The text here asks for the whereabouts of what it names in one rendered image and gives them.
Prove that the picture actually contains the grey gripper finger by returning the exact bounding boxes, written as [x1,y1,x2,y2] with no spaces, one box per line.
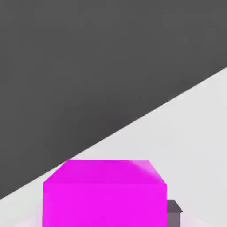
[166,199,191,227]

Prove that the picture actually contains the small magenta cube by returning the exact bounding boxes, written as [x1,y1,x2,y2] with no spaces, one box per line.
[42,159,168,227]

